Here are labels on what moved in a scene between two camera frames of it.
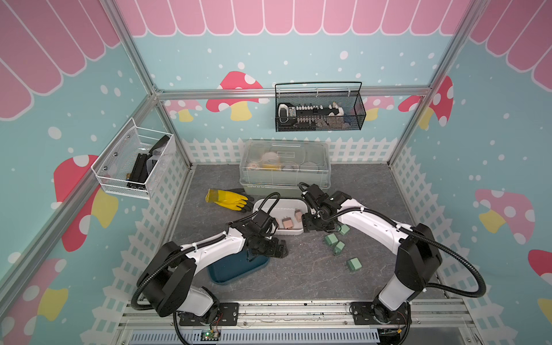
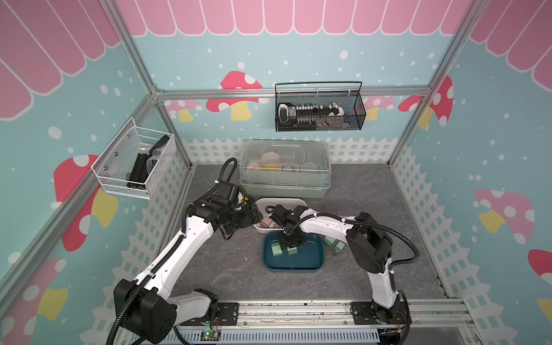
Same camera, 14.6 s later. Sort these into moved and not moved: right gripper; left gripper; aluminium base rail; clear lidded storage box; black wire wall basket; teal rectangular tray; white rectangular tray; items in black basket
Moved: teal rectangular tray; right gripper; left gripper
Not moved: white rectangular tray; items in black basket; aluminium base rail; clear lidded storage box; black wire wall basket
